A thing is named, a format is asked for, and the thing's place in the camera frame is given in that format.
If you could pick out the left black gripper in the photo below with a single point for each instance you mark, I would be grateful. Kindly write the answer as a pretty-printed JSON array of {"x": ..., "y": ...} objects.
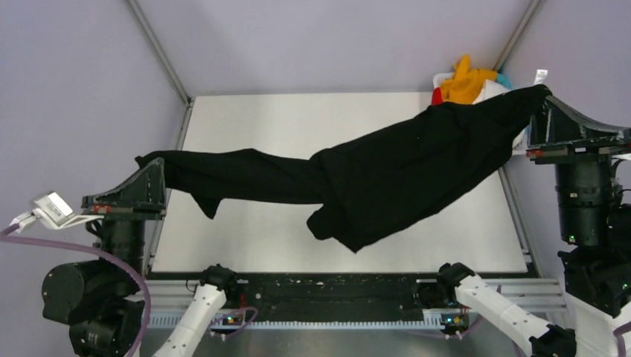
[{"x": 143, "y": 193}]

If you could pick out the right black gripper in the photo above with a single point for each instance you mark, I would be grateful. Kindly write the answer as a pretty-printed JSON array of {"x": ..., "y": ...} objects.
[{"x": 555, "y": 124}]

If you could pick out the black t-shirt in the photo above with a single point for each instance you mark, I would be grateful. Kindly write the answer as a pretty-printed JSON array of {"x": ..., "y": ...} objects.
[{"x": 373, "y": 186}]

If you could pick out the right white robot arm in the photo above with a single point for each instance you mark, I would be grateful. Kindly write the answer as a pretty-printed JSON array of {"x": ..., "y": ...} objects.
[{"x": 594, "y": 221}]

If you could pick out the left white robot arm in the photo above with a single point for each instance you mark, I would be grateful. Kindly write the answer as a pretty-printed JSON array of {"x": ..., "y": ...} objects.
[{"x": 105, "y": 302}]

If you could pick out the teal t-shirt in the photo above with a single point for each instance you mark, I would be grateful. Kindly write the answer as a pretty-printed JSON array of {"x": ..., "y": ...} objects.
[{"x": 504, "y": 81}]

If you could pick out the white t-shirt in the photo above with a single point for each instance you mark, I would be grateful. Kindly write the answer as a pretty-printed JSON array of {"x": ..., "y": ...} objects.
[{"x": 490, "y": 89}]

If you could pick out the red t-shirt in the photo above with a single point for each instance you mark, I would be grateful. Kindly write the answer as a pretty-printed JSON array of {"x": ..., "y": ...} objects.
[{"x": 437, "y": 98}]

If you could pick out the right aluminium frame post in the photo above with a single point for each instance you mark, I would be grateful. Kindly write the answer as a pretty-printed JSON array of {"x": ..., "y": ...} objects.
[{"x": 520, "y": 29}]

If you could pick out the aluminium frame post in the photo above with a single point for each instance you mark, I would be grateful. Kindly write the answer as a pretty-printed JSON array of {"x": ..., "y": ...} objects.
[
  {"x": 520, "y": 29},
  {"x": 152, "y": 40}
]

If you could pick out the left aluminium frame post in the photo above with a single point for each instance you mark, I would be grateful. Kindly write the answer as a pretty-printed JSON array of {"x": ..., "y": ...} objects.
[{"x": 152, "y": 40}]

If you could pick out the white slotted cable duct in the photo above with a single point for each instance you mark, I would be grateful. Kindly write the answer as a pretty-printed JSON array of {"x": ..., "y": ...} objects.
[{"x": 433, "y": 320}]

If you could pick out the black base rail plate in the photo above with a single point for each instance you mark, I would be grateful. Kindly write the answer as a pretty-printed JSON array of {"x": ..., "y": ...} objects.
[{"x": 341, "y": 297}]

